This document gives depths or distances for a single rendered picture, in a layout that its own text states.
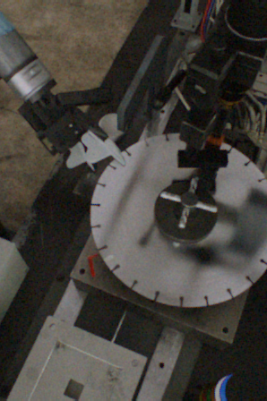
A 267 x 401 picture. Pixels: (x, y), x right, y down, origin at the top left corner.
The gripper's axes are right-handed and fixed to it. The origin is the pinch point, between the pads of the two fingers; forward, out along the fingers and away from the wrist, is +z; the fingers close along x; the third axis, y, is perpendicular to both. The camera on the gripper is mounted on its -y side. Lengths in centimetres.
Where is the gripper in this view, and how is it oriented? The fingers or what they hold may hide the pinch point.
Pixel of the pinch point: (112, 166)
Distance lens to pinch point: 92.3
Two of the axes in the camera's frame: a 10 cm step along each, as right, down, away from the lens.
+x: 4.3, 0.0, -9.0
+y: -6.8, 6.6, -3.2
